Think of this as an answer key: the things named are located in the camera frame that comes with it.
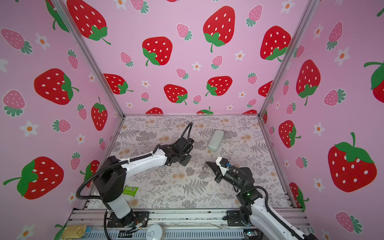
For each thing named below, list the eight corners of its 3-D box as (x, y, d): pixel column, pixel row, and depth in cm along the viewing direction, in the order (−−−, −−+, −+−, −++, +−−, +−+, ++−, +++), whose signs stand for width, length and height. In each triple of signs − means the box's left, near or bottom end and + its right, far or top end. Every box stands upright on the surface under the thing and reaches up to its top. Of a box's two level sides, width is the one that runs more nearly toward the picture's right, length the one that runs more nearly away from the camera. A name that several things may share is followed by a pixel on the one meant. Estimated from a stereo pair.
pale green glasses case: (205, 148, 103) (206, 145, 100) (214, 131, 113) (215, 128, 110) (216, 152, 101) (217, 149, 98) (224, 134, 111) (225, 131, 108)
